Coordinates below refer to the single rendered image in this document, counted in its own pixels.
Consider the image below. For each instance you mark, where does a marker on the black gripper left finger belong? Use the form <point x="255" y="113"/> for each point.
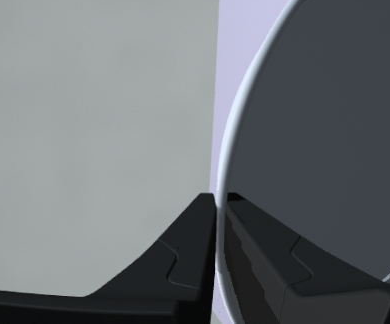
<point x="172" y="282"/>

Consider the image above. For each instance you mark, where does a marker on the white round plate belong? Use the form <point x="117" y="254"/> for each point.
<point x="314" y="147"/>

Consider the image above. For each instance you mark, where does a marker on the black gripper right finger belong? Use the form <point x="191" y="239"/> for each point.
<point x="278" y="277"/>

